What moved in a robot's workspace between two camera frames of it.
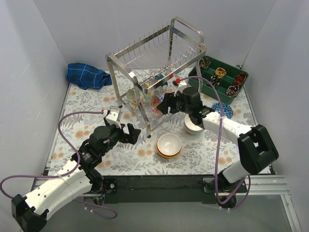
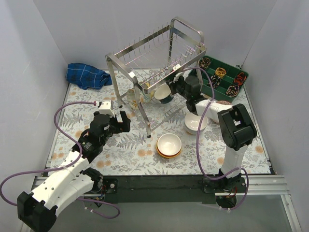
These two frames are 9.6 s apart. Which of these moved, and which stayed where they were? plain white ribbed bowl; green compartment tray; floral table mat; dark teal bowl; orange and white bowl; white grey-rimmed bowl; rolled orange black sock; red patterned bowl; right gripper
Moved: dark teal bowl; red patterned bowl; right gripper
Stayed: green compartment tray; floral table mat; white grey-rimmed bowl; rolled orange black sock; orange and white bowl; plain white ribbed bowl
